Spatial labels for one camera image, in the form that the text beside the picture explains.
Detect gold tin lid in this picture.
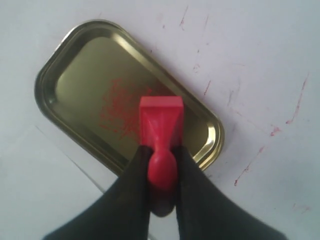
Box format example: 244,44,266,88
34,19,225,175

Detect red stamp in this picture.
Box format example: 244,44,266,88
138,95,185,200

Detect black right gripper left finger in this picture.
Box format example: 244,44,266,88
44,146,153,240

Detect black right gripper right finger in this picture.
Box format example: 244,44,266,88
172,146,287,240

